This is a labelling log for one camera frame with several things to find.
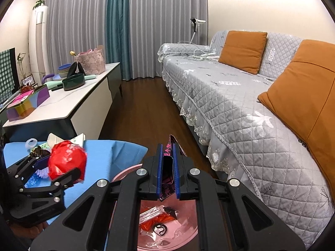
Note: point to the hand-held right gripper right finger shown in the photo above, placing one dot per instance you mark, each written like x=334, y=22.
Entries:
x=176, y=172

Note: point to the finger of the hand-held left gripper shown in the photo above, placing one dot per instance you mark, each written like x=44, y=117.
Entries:
x=23, y=170
x=69, y=176

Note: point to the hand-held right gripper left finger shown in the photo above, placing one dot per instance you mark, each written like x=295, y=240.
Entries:
x=159, y=172

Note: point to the blue plastic wrapper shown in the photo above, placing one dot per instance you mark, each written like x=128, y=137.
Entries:
x=32, y=181

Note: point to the red plastic bag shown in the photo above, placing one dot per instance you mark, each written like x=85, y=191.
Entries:
x=65, y=159

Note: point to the lavender foam net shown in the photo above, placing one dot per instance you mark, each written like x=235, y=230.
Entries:
x=43, y=174

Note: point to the black pink packet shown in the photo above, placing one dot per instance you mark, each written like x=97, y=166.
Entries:
x=167, y=151

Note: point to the dark floral wrapper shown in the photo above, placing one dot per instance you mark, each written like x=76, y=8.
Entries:
x=39, y=151

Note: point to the cream paper clamshell box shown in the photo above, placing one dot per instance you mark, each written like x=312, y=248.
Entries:
x=78, y=138

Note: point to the clear plastic packaging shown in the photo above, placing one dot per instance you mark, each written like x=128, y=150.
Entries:
x=150, y=214

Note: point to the orange-red crinkled wrapper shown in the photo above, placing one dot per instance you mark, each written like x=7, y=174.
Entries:
x=157, y=219

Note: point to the pink plastic bin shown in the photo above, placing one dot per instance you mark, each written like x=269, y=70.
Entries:
x=183, y=224

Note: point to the colourful tin box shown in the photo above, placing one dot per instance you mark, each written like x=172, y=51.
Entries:
x=28, y=107

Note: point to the pink card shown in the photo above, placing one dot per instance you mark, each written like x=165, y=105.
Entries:
x=19, y=99

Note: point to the white coffee table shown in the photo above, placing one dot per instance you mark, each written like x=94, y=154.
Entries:
x=78, y=102

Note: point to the grey quilted sofa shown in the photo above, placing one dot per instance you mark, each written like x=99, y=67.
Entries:
x=222, y=96

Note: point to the mint green cloth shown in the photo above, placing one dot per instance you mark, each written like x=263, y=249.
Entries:
x=52, y=85

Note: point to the dark green bowl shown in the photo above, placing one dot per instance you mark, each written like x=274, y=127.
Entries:
x=74, y=82

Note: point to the green checked cloth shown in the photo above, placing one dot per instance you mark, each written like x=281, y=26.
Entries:
x=5, y=73

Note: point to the black television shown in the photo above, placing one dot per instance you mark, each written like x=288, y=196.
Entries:
x=16, y=68

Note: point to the bamboo plant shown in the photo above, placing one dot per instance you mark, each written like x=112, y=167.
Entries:
x=21, y=65

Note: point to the stack of coloured bowls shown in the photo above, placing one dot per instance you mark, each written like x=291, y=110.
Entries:
x=62, y=70

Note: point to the black folded pouch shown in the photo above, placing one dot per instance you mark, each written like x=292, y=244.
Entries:
x=72, y=69

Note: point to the pink lace basket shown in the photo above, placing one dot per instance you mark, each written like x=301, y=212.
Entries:
x=91, y=61

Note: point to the white standing air conditioner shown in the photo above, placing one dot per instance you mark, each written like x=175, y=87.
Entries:
x=38, y=41

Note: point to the small orange cushion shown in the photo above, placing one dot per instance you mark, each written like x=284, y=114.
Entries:
x=242, y=51

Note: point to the white floor lamp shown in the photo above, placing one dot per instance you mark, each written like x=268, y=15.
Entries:
x=195, y=28

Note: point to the teal curtain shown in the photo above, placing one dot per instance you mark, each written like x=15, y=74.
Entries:
x=117, y=31

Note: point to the grey curtain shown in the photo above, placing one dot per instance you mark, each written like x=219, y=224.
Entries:
x=167, y=18
x=76, y=26

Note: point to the large orange cushion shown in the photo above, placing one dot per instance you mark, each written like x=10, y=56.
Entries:
x=306, y=96

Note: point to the green potted plant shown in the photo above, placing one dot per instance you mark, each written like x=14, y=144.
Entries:
x=39, y=4

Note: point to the small photo frame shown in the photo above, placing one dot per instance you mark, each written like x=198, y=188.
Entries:
x=27, y=79

